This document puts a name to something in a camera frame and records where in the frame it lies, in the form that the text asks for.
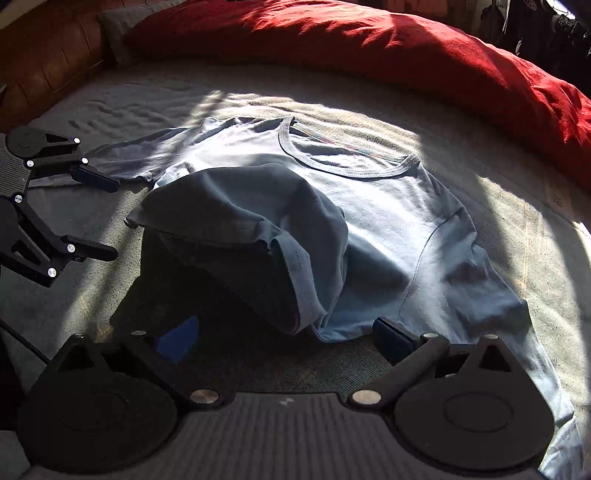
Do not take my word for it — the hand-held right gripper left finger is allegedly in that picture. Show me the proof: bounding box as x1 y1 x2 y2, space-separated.
46 318 222 408

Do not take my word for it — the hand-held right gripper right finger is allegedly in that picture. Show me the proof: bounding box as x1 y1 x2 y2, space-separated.
348 318 515 409

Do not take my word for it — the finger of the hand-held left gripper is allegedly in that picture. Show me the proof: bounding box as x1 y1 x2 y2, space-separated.
11 195 120 288
25 133 121 193

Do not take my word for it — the light blue cartoon t-shirt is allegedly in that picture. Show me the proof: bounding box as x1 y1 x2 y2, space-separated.
32 115 587 480

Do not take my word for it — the wooden headboard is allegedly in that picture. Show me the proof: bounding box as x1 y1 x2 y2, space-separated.
0 0 116 134

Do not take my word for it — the grey pillow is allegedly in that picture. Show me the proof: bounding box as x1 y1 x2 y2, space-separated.
99 4 155 65

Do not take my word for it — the green plaid bed sheet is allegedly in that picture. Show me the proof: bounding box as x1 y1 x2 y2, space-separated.
0 60 591 480

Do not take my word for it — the red quilt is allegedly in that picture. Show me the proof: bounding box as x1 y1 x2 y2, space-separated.
124 0 591 190

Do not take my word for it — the black cable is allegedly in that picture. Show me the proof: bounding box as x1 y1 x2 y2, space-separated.
0 318 49 365

